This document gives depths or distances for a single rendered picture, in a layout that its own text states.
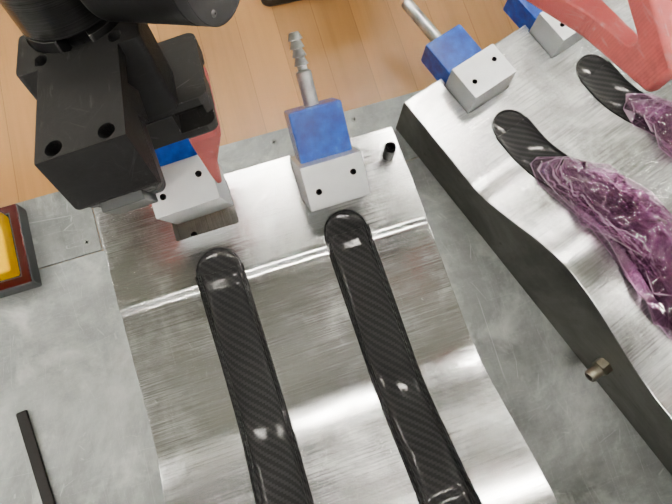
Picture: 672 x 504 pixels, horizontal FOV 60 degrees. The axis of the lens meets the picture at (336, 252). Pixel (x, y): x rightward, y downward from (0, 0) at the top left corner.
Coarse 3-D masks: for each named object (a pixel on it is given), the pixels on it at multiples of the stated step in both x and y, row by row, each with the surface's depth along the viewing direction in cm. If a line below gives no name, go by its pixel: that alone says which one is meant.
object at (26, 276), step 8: (0, 208) 54; (8, 208) 54; (16, 208) 54; (16, 216) 54; (16, 224) 54; (16, 232) 54; (16, 240) 53; (24, 248) 53; (24, 256) 53; (24, 264) 53; (24, 272) 53; (8, 280) 52; (16, 280) 52; (24, 280) 52; (0, 288) 52
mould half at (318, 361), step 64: (384, 128) 50; (256, 192) 48; (384, 192) 49; (128, 256) 46; (192, 256) 47; (256, 256) 47; (320, 256) 48; (384, 256) 48; (128, 320) 46; (192, 320) 46; (320, 320) 46; (448, 320) 47; (192, 384) 45; (320, 384) 45; (448, 384) 45; (192, 448) 44; (320, 448) 43; (384, 448) 43; (512, 448) 42
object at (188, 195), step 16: (176, 144) 44; (160, 160) 44; (176, 160) 44; (192, 160) 43; (176, 176) 43; (192, 176) 42; (208, 176) 42; (160, 192) 42; (176, 192) 42; (192, 192) 42; (208, 192) 42; (224, 192) 45; (160, 208) 42; (176, 208) 42; (192, 208) 43; (208, 208) 45; (224, 208) 48
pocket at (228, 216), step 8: (232, 200) 51; (232, 208) 51; (208, 216) 50; (216, 216) 50; (224, 216) 51; (232, 216) 51; (176, 224) 50; (184, 224) 50; (192, 224) 50; (200, 224) 50; (208, 224) 50; (216, 224) 50; (224, 224) 50; (232, 224) 50; (176, 232) 49; (184, 232) 50; (192, 232) 50; (200, 232) 50; (176, 240) 47
